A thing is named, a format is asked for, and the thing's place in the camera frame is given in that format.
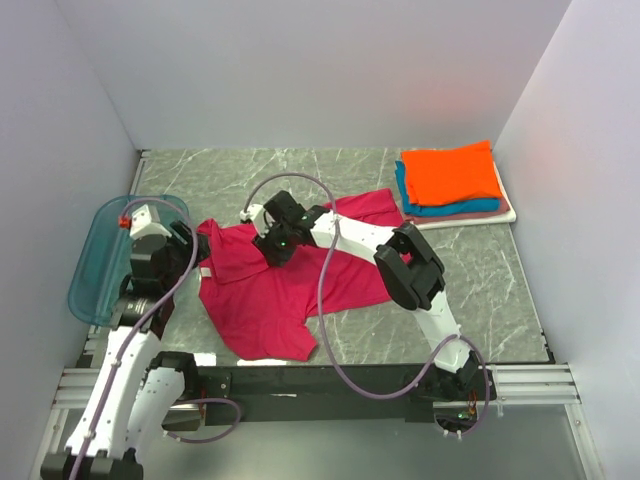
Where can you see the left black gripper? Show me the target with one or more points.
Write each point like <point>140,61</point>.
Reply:
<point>186,234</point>

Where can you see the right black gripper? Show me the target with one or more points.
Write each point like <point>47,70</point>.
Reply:
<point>274,257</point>

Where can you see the pink t-shirt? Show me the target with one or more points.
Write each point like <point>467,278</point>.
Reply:
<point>260,311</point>

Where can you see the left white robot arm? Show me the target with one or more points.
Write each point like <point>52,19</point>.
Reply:
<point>138,382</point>

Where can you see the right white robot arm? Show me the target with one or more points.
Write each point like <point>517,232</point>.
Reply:
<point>411,272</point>

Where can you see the teal transparent plastic bin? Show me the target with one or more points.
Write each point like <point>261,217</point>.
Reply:
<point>103,263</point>

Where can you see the folded orange t-shirt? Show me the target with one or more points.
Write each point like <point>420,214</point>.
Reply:
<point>436,178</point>

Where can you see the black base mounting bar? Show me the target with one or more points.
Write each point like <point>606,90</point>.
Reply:
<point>317,393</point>

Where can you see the folded blue t-shirt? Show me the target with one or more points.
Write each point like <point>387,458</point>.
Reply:
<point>481,205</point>

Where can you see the folded mauve t-shirt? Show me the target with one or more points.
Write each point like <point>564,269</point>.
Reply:
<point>465,210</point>

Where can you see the folded white t-shirt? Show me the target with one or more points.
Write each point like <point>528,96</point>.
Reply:
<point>504,215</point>

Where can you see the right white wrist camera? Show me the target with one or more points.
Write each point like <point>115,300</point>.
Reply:
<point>255,214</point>

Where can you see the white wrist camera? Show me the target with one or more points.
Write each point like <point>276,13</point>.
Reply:
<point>255,214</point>
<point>144,221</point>

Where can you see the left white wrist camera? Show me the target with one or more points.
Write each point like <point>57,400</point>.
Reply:
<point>144,221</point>

